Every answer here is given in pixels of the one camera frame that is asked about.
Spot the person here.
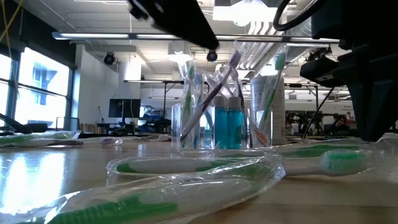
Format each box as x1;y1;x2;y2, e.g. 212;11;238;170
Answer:
331;113;351;134

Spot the long ceiling light strip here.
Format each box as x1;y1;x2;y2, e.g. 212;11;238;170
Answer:
51;30;341;44

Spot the white cylindrical wipes canister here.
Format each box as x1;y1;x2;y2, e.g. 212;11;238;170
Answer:
250;75;286;146

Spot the blue toothbrush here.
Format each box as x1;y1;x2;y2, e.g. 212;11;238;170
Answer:
193;73;206;149

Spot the clear acrylic organizer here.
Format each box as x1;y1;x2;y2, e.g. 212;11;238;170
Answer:
170;102;274;151

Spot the black ceiling-mounted device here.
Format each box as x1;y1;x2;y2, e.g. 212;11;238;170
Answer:
306;45;330;63

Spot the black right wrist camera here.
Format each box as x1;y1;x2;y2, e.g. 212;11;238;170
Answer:
299;55;346;89

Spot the silver ventilation duct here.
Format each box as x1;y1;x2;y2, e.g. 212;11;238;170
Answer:
233;18;312;75

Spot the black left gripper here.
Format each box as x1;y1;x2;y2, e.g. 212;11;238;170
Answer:
127;0;220;50

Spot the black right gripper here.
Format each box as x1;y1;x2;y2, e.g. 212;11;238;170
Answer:
310;0;398;142

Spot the bright ceiling light panel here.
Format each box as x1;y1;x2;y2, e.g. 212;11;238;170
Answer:
213;0;283;23

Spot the black aluminium table frame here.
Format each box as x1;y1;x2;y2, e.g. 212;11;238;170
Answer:
0;131;355;147

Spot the black computer monitor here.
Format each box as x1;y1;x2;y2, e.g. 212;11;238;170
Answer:
108;98;142;119

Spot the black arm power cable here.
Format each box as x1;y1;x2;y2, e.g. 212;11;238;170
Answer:
303;86;336;138

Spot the large window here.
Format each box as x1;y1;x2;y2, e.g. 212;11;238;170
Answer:
0;46;75;131

